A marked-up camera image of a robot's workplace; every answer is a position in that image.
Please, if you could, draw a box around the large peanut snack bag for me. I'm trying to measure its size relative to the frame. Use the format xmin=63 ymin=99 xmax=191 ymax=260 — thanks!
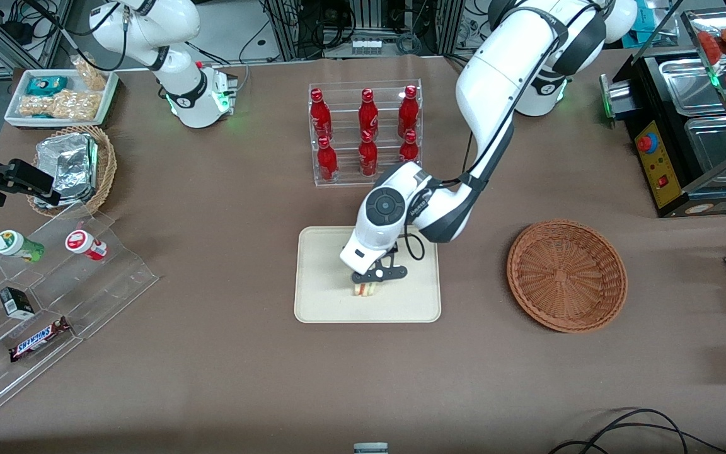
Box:
xmin=18 ymin=89 xmax=103 ymax=121

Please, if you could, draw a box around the snickers chocolate bar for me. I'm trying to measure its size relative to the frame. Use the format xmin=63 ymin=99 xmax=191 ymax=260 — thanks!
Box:
xmin=9 ymin=317 xmax=72 ymax=363

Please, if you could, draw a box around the steel warmer pan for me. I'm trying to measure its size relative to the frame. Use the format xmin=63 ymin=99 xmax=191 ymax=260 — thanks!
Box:
xmin=683 ymin=116 xmax=726 ymax=185
xmin=658 ymin=57 xmax=726 ymax=119

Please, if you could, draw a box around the white rectangular snack tray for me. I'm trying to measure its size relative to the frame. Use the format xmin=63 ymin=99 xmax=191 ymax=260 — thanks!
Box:
xmin=4 ymin=68 xmax=120 ymax=129

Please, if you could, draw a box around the black food warmer appliance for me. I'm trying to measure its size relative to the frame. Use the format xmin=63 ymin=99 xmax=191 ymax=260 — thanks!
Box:
xmin=599 ymin=8 xmax=726 ymax=219

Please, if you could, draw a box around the teal cardboard box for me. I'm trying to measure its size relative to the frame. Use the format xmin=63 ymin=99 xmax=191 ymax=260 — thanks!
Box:
xmin=630 ymin=15 xmax=656 ymax=45

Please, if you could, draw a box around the red cola bottle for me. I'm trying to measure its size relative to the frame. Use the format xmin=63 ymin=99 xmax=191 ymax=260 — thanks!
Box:
xmin=358 ymin=130 xmax=379 ymax=178
xmin=398 ymin=85 xmax=420 ymax=136
xmin=309 ymin=88 xmax=333 ymax=141
xmin=358 ymin=88 xmax=380 ymax=136
xmin=398 ymin=129 xmax=420 ymax=165
xmin=316 ymin=136 xmax=339 ymax=183

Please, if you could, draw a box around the green lid cup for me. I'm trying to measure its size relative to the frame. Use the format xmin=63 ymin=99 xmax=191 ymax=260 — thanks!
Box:
xmin=0 ymin=230 xmax=45 ymax=264

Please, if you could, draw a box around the teal snack packet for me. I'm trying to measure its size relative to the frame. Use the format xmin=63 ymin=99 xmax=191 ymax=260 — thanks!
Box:
xmin=26 ymin=76 xmax=69 ymax=97

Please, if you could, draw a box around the clear acrylic stepped stand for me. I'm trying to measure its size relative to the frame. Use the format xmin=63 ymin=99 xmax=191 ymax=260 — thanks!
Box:
xmin=0 ymin=202 xmax=161 ymax=427

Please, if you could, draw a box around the small peanut snack bag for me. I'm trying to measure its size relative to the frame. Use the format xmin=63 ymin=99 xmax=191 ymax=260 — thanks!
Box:
xmin=71 ymin=55 xmax=109 ymax=93

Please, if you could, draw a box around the aluminium frame rack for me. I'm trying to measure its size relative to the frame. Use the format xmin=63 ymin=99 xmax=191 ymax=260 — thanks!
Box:
xmin=261 ymin=0 xmax=491 ymax=61

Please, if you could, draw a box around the brown shallow wicker basket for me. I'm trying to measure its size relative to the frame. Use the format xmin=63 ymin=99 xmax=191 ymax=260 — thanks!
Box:
xmin=506 ymin=219 xmax=628 ymax=334

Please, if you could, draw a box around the black floor cable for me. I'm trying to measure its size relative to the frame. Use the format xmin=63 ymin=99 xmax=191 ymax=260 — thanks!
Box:
xmin=548 ymin=421 xmax=726 ymax=454
xmin=580 ymin=408 xmax=693 ymax=454

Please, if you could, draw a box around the silver foil pack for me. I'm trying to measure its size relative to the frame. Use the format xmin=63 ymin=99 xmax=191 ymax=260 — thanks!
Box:
xmin=35 ymin=132 xmax=94 ymax=194
xmin=31 ymin=142 xmax=100 ymax=210

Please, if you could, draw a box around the clear acrylic bottle rack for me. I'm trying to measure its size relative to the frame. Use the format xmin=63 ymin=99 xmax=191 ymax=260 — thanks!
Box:
xmin=308 ymin=79 xmax=424 ymax=187

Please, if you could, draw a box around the cream plastic tray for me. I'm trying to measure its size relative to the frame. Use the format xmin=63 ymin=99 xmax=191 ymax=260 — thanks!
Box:
xmin=294 ymin=225 xmax=442 ymax=324

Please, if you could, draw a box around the red lid cup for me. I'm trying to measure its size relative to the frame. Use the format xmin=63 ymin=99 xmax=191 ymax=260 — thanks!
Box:
xmin=65 ymin=230 xmax=109 ymax=262

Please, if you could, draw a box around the small black carton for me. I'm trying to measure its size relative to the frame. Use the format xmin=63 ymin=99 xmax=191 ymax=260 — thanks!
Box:
xmin=0 ymin=287 xmax=36 ymax=320

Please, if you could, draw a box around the light deep wicker basket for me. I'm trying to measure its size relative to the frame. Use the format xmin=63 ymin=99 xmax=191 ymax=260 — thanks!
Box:
xmin=26 ymin=125 xmax=118 ymax=218

